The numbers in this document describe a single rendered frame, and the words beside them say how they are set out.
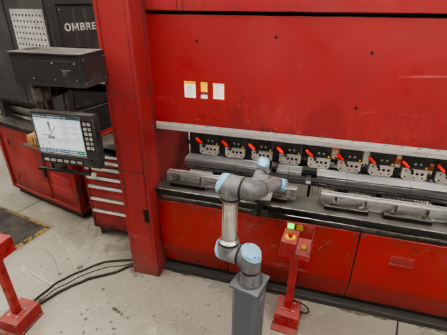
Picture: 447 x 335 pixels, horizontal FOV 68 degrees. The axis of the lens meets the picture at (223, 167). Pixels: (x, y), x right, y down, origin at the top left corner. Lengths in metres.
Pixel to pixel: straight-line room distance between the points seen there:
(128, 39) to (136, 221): 1.42
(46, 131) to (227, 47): 1.28
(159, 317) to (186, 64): 1.92
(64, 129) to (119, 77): 0.49
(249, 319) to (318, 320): 0.93
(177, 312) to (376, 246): 1.59
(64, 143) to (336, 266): 2.12
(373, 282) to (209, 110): 1.76
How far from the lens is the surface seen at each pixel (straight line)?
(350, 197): 2.54
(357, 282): 2.84
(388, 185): 2.80
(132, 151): 2.54
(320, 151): 2.36
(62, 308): 3.17
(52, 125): 2.36
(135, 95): 2.36
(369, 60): 2.21
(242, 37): 2.24
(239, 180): 1.66
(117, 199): 3.37
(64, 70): 2.20
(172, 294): 3.02
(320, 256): 2.69
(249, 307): 2.04
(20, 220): 4.39
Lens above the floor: 2.21
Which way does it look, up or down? 27 degrees down
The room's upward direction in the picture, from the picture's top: straight up
